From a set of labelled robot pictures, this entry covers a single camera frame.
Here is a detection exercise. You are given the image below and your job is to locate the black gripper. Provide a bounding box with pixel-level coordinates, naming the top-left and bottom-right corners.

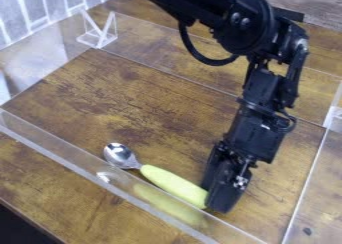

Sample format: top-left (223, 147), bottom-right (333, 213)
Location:
top-left (201, 99), bottom-right (297, 213)

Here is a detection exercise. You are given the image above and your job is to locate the green handled metal spoon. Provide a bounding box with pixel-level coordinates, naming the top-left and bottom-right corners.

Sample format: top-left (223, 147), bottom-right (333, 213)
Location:
top-left (103, 143), bottom-right (207, 209)

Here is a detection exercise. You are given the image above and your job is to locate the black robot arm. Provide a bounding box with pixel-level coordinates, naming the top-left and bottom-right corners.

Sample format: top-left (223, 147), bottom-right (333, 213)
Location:
top-left (148, 0), bottom-right (309, 213)

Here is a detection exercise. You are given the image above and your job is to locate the clear acrylic right barrier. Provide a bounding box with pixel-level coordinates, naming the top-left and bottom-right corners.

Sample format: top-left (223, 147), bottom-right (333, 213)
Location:
top-left (282, 82), bottom-right (342, 244)

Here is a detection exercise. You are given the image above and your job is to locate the clear acrylic barrier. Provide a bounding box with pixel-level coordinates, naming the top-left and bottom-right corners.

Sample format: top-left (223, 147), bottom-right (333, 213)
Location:
top-left (282, 82), bottom-right (342, 244)
top-left (0, 109), bottom-right (267, 244)

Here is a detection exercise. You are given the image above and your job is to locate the clear acrylic front barrier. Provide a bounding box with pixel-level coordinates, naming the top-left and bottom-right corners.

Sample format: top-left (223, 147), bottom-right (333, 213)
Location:
top-left (0, 109), bottom-right (267, 244)

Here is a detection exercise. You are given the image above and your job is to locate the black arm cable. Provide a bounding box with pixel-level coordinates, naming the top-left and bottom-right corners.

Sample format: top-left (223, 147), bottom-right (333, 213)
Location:
top-left (178, 21), bottom-right (242, 67)

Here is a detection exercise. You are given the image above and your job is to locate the black wall strip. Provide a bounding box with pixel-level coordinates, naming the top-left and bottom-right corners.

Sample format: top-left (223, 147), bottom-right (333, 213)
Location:
top-left (274, 7), bottom-right (305, 22)

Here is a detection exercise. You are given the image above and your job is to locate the clear acrylic corner bracket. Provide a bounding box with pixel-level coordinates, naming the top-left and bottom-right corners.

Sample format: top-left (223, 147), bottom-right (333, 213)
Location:
top-left (76, 10), bottom-right (118, 49)

